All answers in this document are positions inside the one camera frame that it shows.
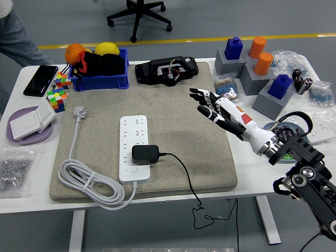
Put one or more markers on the person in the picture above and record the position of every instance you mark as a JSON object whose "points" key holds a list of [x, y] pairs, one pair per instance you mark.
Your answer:
{"points": [[18, 39]]}

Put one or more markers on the small white switch panel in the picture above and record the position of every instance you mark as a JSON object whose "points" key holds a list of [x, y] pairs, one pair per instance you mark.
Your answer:
{"points": [[46, 115]]}

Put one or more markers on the small yellow fruit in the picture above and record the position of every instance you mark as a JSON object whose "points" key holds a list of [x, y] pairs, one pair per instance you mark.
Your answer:
{"points": [[88, 50]]}

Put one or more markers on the large yellow lemon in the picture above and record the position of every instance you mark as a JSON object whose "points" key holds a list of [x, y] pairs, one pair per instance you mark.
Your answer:
{"points": [[106, 48]]}

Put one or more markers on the small colourful puzzle cube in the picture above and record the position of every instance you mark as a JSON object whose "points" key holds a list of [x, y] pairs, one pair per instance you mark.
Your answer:
{"points": [[62, 80]]}

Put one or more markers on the blue plastic bin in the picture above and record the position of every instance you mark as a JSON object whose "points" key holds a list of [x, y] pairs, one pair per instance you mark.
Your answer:
{"points": [[105, 82]]}

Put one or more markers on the grey-brown mat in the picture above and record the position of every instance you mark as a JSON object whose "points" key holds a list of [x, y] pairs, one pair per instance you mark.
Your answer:
{"points": [[170, 110]]}

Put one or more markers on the white wall socket in bag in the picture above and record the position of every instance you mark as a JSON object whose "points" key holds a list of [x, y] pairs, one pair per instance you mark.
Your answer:
{"points": [[321, 131]]}

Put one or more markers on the small clear bag of resistors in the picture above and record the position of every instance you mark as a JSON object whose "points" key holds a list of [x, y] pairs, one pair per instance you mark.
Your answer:
{"points": [[321, 95]]}

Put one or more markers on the dark brown capacitor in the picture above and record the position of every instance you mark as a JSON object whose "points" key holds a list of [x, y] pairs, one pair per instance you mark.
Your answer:
{"points": [[287, 133], [298, 132], [278, 131]]}

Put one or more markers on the plain black cloth pouch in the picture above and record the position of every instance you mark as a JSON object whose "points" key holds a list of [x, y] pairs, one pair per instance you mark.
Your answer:
{"points": [[113, 64]]}

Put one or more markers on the bag of metal nuts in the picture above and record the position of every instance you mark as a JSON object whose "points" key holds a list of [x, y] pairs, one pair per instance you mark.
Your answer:
{"points": [[13, 170]]}

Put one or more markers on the large clear bag of resistors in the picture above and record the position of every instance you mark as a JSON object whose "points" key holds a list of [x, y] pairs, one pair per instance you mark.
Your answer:
{"points": [[288, 61]]}

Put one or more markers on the black office chair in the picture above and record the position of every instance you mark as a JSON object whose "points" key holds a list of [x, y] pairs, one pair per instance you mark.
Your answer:
{"points": [[137, 21]]}

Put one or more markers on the blue-grey plate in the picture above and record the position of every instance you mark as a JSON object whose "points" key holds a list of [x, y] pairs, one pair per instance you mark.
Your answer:
{"points": [[267, 127]]}

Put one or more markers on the large white switch panel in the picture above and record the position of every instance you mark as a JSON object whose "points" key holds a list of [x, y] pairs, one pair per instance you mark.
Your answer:
{"points": [[25, 126]]}

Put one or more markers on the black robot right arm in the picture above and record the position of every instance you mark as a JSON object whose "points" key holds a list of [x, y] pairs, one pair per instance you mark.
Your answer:
{"points": [[315, 194]]}

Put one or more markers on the bag of taped resistors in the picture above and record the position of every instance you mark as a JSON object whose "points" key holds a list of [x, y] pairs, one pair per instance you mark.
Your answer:
{"points": [[222, 81]]}

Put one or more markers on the white power strip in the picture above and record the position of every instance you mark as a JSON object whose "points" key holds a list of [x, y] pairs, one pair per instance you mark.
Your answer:
{"points": [[131, 126]]}

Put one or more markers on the orange cylinder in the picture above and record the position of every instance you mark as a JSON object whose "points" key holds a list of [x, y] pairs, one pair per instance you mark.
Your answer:
{"points": [[263, 64], [257, 47]]}

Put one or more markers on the pile of green cylinders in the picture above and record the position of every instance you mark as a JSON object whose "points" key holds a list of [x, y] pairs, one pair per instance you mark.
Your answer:
{"points": [[287, 157]]}

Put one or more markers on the black smartphone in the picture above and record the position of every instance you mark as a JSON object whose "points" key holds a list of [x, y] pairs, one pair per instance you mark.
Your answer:
{"points": [[40, 81]]}

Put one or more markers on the black pouch with red lining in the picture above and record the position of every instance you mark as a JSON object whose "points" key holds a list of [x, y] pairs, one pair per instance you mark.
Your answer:
{"points": [[90, 64]]}

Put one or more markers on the purple plate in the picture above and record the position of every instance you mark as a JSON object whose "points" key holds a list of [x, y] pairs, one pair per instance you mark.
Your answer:
{"points": [[31, 141]]}

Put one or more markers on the black plug adapter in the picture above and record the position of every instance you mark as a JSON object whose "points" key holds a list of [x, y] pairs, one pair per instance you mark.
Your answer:
{"points": [[144, 155]]}

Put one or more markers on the grey block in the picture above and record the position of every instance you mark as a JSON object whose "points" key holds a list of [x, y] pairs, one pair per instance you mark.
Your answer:
{"points": [[267, 107], [225, 65], [246, 60], [252, 84]]}

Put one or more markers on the white table leg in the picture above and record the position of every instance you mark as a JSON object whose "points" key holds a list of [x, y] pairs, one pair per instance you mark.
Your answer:
{"points": [[77, 231], [267, 223]]}

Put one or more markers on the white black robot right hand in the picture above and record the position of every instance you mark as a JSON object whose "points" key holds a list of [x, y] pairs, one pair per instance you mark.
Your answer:
{"points": [[246, 123]]}

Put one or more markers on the orange fruit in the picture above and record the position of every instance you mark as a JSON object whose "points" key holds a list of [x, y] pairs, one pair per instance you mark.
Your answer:
{"points": [[72, 53]]}

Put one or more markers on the bag of black capacitors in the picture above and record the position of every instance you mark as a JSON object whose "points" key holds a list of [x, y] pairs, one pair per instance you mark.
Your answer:
{"points": [[300, 81]]}

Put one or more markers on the blue square peg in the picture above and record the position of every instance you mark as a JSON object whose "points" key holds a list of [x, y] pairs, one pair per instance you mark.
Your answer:
{"points": [[279, 88], [233, 48]]}

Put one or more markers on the large colourful puzzle cube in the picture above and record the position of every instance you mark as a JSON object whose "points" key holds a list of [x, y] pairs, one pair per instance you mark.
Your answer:
{"points": [[57, 101]]}

